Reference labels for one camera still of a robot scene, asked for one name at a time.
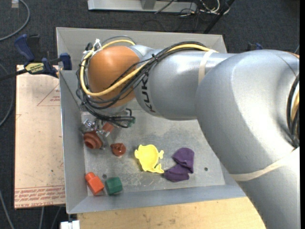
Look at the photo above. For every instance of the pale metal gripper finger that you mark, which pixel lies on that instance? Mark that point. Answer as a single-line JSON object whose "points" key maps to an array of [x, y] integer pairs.
{"points": [[104, 142], [83, 128]]}

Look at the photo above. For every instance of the red-brown round cup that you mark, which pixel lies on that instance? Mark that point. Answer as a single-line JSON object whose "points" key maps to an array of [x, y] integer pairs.
{"points": [[91, 139]]}

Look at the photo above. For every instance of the small orange-red block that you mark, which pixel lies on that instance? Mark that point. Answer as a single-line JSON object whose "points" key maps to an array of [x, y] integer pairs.
{"points": [[108, 127]]}

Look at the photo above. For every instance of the small red-brown toy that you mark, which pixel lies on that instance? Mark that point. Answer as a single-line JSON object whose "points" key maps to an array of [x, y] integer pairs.
{"points": [[118, 149]]}

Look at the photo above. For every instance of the orange stepped block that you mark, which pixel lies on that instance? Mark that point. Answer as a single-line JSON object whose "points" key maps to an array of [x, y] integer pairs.
{"points": [[94, 183]]}

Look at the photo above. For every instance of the dark green block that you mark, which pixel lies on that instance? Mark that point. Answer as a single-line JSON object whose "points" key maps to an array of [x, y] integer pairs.
{"points": [[113, 186]]}

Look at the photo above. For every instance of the brown cardboard board red print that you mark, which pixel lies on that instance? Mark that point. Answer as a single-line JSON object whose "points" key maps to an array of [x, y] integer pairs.
{"points": [[38, 137]]}

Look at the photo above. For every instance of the yellow fish-shaped mould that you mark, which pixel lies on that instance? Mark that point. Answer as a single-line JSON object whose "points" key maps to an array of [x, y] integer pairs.
{"points": [[149, 159]]}

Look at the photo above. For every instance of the grey metal bin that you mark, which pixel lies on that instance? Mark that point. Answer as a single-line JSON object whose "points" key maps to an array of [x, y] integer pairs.
{"points": [[152, 137]]}

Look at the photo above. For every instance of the purple cloth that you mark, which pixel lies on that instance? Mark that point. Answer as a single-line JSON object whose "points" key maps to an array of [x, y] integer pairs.
{"points": [[181, 167]]}

